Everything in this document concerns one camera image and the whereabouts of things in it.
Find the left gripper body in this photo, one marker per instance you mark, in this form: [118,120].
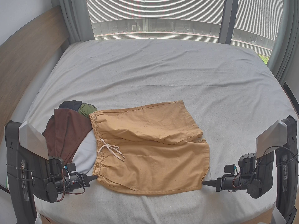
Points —
[80,180]

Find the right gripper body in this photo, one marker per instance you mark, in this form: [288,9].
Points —
[225,183]

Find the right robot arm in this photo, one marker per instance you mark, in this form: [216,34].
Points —
[282,148]

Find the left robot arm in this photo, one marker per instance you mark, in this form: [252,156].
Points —
[25,162]

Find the bed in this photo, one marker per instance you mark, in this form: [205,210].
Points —
[149,73]

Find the white garment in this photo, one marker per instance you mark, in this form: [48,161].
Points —
[85,153]

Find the brown garment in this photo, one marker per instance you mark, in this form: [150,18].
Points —
[65,134]

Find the olive green garment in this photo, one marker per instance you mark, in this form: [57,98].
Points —
[86,110]

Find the black garment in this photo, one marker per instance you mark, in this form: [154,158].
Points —
[69,105]

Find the grey-green curtain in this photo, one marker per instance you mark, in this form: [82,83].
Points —
[74,13]
[286,43]

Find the window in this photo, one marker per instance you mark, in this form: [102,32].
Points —
[154,10]

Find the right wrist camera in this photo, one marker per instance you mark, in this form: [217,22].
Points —
[229,169]

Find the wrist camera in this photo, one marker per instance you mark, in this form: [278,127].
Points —
[229,169]
[70,167]

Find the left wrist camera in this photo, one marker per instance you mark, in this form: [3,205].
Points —
[70,167]

